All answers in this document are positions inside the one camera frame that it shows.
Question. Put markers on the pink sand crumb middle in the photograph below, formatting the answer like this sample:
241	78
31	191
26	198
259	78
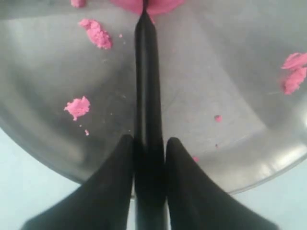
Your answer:
96	33

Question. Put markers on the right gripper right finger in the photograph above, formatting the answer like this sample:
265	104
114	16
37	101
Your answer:
197	203

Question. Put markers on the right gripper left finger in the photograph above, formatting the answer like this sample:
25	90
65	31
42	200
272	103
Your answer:
101	203

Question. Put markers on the pink sand crumb small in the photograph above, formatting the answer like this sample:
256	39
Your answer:
78	3

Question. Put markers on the pink sand crumb right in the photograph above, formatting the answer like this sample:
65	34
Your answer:
296	65

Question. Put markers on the black knife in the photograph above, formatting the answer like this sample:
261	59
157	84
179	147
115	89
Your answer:
149	160

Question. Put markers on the pink clay lump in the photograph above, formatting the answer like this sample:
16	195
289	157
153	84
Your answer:
155	7

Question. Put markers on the round steel plate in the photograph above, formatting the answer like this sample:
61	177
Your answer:
220	73

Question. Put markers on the pink sand crumb front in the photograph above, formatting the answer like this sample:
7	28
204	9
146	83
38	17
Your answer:
78	107

